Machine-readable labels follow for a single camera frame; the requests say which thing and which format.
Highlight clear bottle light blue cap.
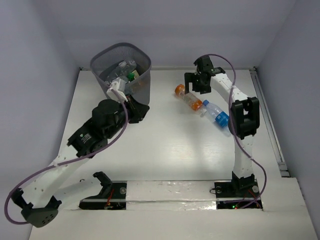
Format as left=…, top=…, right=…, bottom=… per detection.
left=202, top=100, right=231, bottom=137

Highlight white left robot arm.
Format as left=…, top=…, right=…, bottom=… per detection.
left=4, top=78, right=150, bottom=228

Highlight silver taped front rail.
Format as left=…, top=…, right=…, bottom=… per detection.
left=125, top=180, right=217, bottom=211

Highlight grey mesh waste bin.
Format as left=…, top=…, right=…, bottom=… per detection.
left=90, top=42, right=152, bottom=105

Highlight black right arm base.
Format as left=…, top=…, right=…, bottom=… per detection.
left=209, top=173, right=263, bottom=210

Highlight green soda bottle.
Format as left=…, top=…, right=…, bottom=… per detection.
left=127, top=72, right=135, bottom=81

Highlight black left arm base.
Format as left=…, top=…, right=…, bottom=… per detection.
left=78, top=171, right=128, bottom=211

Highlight long orange capped bottle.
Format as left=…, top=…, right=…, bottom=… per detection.
left=174, top=84, right=203, bottom=111

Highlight metal rail right wall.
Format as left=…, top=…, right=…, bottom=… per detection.
left=249, top=68, right=291, bottom=178

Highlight orange juice bottle brown cap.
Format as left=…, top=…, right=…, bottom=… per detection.
left=135, top=79, right=145, bottom=88

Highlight crushed clear bottle white cap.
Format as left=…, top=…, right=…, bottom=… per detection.
left=105, top=58, right=137, bottom=83

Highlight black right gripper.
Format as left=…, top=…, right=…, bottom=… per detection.
left=184, top=72, right=211, bottom=95

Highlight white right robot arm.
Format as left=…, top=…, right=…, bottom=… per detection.
left=184, top=54, right=260, bottom=196

